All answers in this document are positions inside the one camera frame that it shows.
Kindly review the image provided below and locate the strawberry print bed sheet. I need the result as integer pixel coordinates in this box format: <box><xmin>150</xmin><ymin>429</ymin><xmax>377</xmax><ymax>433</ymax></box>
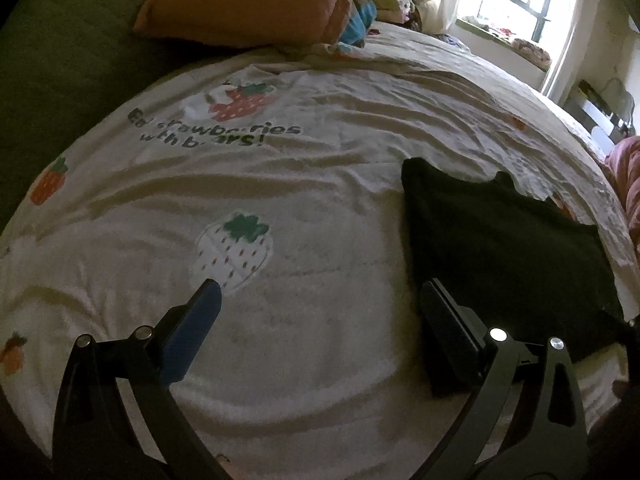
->
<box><xmin>0</xmin><ymin>20</ymin><xmax>640</xmax><ymax>480</ymax></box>

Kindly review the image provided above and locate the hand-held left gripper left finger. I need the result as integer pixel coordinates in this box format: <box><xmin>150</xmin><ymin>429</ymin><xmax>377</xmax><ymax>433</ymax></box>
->
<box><xmin>52</xmin><ymin>277</ymin><xmax>226</xmax><ymax>480</ymax></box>

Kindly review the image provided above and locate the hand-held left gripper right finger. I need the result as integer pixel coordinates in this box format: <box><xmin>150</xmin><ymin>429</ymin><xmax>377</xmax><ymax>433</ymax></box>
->
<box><xmin>415</xmin><ymin>279</ymin><xmax>588</xmax><ymax>480</ymax></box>

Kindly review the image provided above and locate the black printed t-shirt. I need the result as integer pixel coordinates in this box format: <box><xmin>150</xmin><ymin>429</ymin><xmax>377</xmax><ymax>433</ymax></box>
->
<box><xmin>401</xmin><ymin>157</ymin><xmax>631</xmax><ymax>363</ymax></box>

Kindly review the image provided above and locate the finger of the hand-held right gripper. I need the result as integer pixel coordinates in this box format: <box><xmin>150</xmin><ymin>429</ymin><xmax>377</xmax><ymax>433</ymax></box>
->
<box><xmin>597</xmin><ymin>307</ymin><xmax>640</xmax><ymax>348</ymax></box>

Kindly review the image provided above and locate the striped colourful cloth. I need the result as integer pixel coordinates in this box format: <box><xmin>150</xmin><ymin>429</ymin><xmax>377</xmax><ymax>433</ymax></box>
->
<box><xmin>335</xmin><ymin>0</ymin><xmax>378</xmax><ymax>56</ymax></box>

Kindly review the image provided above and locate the white bedside table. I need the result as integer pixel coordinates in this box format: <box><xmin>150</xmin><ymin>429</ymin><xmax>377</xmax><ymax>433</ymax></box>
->
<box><xmin>565</xmin><ymin>79</ymin><xmax>637</xmax><ymax>139</ymax></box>

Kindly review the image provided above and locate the patterned round cushion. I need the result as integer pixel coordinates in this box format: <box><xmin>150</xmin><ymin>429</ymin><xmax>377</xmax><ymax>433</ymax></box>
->
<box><xmin>510</xmin><ymin>37</ymin><xmax>553</xmax><ymax>72</ymax></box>

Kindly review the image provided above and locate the pink pillow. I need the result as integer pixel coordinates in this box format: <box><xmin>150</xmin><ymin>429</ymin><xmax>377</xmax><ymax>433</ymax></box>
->
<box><xmin>132</xmin><ymin>0</ymin><xmax>366</xmax><ymax>51</ymax></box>

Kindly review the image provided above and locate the pink cloth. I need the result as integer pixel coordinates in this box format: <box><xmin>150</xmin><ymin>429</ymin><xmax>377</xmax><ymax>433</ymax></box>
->
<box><xmin>602</xmin><ymin>135</ymin><xmax>640</xmax><ymax>256</ymax></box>

